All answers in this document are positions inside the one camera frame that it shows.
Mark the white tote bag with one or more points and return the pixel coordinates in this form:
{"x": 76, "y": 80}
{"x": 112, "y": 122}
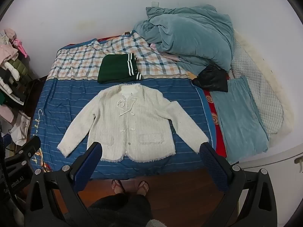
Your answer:
{"x": 22, "y": 125}

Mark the person's left foot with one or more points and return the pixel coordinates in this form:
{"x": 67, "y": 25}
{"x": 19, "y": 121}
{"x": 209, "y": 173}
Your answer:
{"x": 118, "y": 186}

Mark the white quilted mattress pad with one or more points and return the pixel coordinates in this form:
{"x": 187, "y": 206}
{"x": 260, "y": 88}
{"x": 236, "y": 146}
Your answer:
{"x": 258, "y": 80}

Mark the white wall socket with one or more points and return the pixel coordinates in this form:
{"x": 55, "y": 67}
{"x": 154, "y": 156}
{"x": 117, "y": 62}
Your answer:
{"x": 155, "y": 3}

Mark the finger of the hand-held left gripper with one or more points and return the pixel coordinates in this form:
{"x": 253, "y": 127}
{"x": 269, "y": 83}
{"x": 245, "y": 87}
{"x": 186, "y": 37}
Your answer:
{"x": 29, "y": 147}

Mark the folded green striped sweater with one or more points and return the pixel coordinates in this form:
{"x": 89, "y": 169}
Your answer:
{"x": 116, "y": 69}

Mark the person's foot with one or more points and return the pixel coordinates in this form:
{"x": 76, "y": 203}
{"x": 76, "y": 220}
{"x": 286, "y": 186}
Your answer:
{"x": 118, "y": 186}
{"x": 143, "y": 187}

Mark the person's right foot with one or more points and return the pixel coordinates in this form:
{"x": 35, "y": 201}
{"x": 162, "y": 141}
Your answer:
{"x": 143, "y": 187}

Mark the pile of hanging clothes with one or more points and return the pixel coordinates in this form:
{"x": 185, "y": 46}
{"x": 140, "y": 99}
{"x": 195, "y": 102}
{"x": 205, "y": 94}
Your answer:
{"x": 14, "y": 71}

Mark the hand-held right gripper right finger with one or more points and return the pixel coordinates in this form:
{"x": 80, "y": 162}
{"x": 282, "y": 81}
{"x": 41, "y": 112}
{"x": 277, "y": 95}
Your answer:
{"x": 213, "y": 167}

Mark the blue striped bed sheet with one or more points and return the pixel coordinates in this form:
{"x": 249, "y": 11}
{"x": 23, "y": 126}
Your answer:
{"x": 59, "y": 94}

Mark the teal quilt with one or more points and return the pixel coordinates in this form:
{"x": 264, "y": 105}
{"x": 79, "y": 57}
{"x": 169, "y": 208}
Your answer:
{"x": 189, "y": 33}

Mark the person's dark garment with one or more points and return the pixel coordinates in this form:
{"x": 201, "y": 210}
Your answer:
{"x": 120, "y": 210}

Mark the red patterned sheet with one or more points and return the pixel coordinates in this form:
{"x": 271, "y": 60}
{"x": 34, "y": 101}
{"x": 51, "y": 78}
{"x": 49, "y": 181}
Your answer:
{"x": 216, "y": 123}

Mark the white fuzzy jacket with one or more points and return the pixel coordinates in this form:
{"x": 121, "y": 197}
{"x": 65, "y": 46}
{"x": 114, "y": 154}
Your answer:
{"x": 132, "y": 118}

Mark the cream fleece blanket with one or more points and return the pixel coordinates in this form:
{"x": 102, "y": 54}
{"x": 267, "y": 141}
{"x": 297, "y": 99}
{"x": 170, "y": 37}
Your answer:
{"x": 287, "y": 113}

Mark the black plastic bag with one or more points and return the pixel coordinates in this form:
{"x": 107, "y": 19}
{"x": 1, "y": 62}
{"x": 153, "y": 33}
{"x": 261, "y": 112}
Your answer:
{"x": 213, "y": 80}

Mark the teal pillow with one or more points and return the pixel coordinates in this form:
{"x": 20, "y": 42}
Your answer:
{"x": 236, "y": 118}

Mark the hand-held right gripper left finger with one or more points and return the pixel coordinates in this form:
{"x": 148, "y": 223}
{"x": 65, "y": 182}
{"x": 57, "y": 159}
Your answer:
{"x": 88, "y": 167}

